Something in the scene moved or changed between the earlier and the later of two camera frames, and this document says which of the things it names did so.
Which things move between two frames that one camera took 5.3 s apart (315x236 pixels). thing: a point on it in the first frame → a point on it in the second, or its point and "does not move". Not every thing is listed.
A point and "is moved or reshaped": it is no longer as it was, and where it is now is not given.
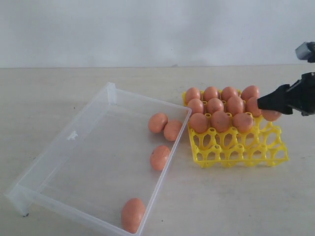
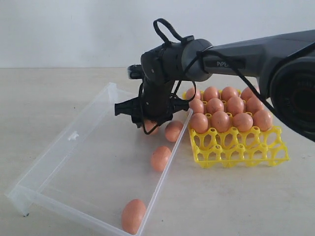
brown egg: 235,105 does not move
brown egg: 250,91 does not move
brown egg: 221,121 does not move
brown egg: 271,115 is moved or reshaped
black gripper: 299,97 → 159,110
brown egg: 196,105 does not move
